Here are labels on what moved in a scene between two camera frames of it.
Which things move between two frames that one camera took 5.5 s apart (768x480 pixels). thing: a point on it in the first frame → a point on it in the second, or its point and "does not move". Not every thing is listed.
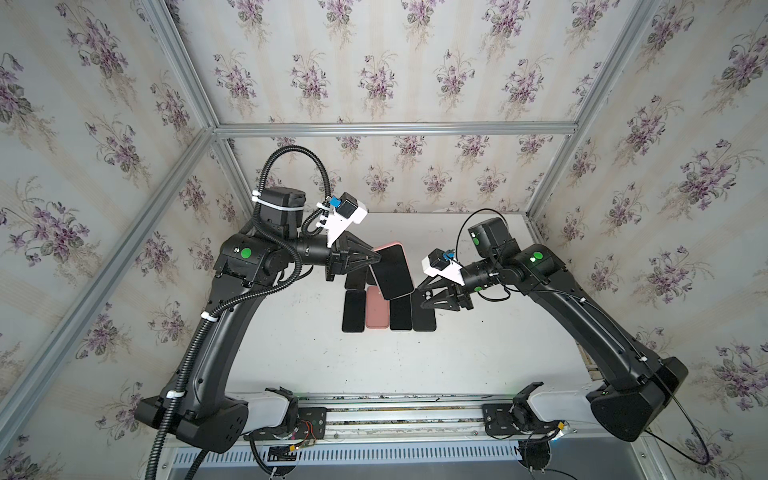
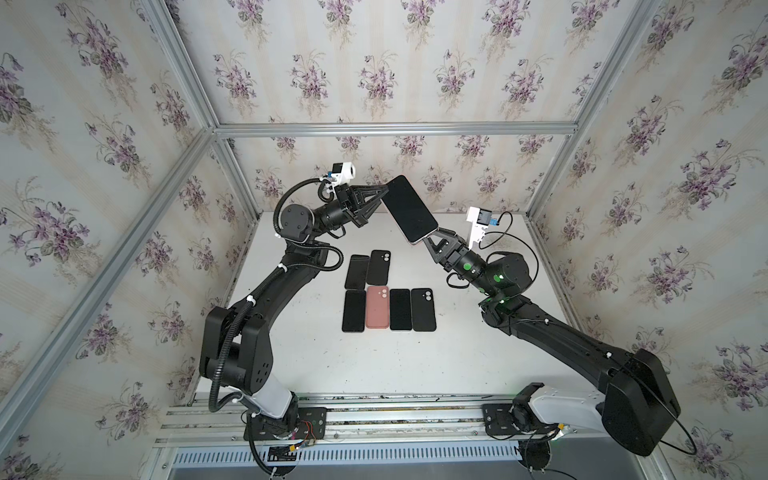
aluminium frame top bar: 395,129 does not move
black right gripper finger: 436,285 → 457,237
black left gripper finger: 359,252 → 366,193
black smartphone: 400,313 does not move
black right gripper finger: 440,303 → 439,251
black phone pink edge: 393,272 → 408,210
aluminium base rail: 424,418 does not move
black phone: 357,279 does not move
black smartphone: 354,312 does not move
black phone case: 423,319 does not move
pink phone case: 377,309 does not move
